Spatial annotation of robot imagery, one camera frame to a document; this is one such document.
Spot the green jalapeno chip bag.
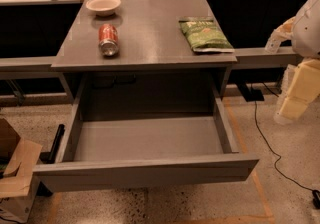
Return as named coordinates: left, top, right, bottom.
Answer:
left=179, top=17, right=234, bottom=53

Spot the black plug on floor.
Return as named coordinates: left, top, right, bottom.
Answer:
left=312, top=190, right=320, bottom=209

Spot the cardboard box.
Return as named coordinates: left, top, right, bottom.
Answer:
left=0, top=118, right=42, bottom=224

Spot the black floor cable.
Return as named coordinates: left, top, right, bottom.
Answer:
left=253, top=82, right=316, bottom=193

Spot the red soda can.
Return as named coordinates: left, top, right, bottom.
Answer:
left=98, top=24, right=119, bottom=56

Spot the black desk foot bracket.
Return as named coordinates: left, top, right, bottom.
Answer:
left=237, top=83, right=264, bottom=102

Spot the open grey top drawer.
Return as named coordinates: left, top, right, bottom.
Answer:
left=34, top=85, right=258, bottom=192

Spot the grey cabinet desk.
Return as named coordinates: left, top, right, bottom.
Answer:
left=53, top=0, right=236, bottom=120

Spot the white paper bowl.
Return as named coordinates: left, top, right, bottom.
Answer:
left=86, top=0, right=121, bottom=17

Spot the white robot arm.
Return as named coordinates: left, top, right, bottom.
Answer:
left=265, top=0, right=320, bottom=124

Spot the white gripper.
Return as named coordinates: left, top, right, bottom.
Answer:
left=273, top=17, right=320, bottom=125

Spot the black bar on floor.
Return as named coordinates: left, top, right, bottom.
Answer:
left=47, top=124, right=65, bottom=164

